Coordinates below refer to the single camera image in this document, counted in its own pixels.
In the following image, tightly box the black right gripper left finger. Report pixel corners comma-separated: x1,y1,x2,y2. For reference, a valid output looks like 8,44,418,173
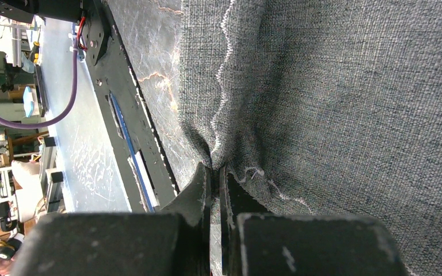
163,163,211,275

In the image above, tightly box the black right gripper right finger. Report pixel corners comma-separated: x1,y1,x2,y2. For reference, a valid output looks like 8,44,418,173
219,166,268,275

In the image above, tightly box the grey cloth napkin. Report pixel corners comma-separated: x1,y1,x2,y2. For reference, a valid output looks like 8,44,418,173
178,1,442,275

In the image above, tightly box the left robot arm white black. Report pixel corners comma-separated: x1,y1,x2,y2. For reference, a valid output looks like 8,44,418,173
0,0,92,23

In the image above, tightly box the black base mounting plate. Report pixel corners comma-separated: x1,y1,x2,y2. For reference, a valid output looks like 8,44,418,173
82,1,179,212

